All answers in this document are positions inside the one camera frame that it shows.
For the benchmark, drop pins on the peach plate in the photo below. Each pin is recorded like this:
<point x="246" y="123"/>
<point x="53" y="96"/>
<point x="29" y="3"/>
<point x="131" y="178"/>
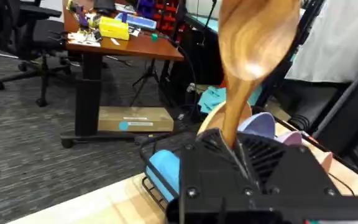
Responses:
<point x="326" y="161"/>

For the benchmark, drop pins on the black tripod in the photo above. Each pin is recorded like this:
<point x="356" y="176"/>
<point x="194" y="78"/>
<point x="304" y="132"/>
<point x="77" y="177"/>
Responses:
<point x="149" y="73"/>

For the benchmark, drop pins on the red and black parts bins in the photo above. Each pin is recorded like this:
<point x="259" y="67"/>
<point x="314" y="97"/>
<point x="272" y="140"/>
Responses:
<point x="165" y="14"/>

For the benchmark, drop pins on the small green block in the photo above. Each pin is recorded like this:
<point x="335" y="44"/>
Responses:
<point x="154" y="37"/>

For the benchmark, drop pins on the teal cloth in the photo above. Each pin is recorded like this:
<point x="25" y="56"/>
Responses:
<point x="211" y="98"/>

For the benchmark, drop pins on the blue cup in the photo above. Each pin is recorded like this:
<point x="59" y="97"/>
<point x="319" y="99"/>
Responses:
<point x="166" y="168"/>

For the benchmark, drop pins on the purple tool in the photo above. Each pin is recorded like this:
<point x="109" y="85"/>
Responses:
<point x="81" y="15"/>

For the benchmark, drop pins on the black office chair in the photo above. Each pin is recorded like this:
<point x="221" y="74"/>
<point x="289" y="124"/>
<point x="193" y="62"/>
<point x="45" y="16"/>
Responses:
<point x="43" y="31"/>

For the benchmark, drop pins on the pink plate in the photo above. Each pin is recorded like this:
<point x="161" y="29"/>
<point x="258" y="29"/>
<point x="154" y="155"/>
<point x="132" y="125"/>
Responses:
<point x="291" y="138"/>

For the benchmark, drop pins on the wooden plate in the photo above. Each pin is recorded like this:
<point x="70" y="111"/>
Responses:
<point x="213" y="119"/>

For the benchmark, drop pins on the lavender plate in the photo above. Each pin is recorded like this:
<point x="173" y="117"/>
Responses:
<point x="259" y="124"/>

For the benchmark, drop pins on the heap of papers and tools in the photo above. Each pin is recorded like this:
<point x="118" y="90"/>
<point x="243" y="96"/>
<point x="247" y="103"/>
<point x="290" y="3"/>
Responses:
<point x="84" y="38"/>

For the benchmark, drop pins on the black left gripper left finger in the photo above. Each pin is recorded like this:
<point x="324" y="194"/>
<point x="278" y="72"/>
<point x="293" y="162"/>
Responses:
<point x="208" y="168"/>

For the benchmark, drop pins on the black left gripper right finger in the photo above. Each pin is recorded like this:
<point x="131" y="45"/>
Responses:
<point x="278" y="169"/>

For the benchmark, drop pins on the flat cardboard box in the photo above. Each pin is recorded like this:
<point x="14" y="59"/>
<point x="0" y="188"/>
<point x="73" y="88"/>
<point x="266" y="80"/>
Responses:
<point x="135" y="119"/>

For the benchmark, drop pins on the yellow box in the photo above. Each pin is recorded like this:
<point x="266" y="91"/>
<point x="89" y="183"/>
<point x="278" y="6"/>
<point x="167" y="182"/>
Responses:
<point x="113" y="28"/>

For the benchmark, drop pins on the white sheet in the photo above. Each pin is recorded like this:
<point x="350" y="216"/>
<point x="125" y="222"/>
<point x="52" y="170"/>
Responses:
<point x="337" y="40"/>

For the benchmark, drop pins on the black panel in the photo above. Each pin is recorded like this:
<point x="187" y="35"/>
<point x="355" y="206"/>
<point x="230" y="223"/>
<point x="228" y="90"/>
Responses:
<point x="353" y="118"/>

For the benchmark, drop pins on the blue tray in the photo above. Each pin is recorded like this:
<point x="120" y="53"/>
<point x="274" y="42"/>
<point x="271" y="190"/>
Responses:
<point x="135" y="21"/>

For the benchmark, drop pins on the wooden spoon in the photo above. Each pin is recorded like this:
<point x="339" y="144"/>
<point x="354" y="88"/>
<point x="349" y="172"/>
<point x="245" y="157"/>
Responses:
<point x="253" y="37"/>

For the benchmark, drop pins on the brown wooden desk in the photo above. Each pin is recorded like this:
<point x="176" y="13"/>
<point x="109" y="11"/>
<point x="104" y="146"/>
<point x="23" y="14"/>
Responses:
<point x="141" y="48"/>

